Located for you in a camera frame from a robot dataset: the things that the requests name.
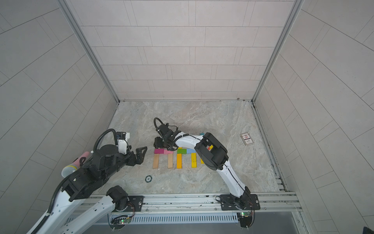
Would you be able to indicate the small printed card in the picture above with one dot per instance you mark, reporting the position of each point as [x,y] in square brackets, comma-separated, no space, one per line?
[247,139]

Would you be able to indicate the green block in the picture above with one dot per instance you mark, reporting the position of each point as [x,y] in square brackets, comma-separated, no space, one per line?
[181,151]

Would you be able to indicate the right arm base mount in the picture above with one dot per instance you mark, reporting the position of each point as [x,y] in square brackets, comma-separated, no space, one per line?
[229,202]

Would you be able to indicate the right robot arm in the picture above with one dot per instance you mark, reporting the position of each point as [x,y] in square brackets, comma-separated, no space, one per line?
[212,153]

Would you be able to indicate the light blue block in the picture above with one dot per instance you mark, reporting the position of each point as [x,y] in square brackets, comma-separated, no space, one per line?
[190,151]

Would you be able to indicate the left circuit board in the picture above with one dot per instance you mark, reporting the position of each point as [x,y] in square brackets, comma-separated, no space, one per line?
[119,222]

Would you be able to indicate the aluminium rail frame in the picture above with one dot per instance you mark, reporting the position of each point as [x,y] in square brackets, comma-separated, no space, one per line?
[179,204]

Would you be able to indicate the yellow block short vertical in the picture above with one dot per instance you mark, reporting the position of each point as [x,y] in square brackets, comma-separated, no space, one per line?
[193,160]

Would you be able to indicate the circuit board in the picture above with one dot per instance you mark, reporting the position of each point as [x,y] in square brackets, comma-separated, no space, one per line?
[119,222]
[246,219]

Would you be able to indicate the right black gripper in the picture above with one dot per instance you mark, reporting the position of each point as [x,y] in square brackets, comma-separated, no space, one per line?
[158,140]

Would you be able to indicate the tan wooden block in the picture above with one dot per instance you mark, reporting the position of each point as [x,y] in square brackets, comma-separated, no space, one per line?
[170,161]
[155,161]

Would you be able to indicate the magenta block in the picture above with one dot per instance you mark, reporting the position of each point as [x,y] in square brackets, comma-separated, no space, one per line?
[159,151]

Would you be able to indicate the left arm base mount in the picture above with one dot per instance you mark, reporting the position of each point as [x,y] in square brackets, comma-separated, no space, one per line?
[130,204]

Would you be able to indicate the orange block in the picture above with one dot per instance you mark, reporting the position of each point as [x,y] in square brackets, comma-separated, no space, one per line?
[179,161]

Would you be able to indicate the pink block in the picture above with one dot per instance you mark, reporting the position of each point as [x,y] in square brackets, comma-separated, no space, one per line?
[167,152]

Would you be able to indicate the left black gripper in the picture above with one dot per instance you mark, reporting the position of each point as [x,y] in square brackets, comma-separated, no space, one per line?
[140,159]

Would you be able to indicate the right circuit board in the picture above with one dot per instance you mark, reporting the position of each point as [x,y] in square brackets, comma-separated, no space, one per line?
[246,219]

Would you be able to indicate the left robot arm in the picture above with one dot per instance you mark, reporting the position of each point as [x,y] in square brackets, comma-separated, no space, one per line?
[111,152]

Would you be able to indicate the pink microphone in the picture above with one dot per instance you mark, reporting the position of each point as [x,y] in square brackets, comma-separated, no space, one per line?
[74,166]

